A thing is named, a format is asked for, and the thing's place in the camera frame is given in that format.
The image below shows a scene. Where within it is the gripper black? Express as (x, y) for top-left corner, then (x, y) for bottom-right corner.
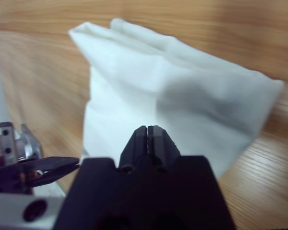
(0, 122), (80, 195)

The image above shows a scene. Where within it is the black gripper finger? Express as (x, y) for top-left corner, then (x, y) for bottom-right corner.
(147, 124), (182, 172)
(119, 124), (149, 172)

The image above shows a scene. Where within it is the white t-shirt with small logo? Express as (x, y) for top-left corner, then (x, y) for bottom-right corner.
(68, 18), (285, 185)

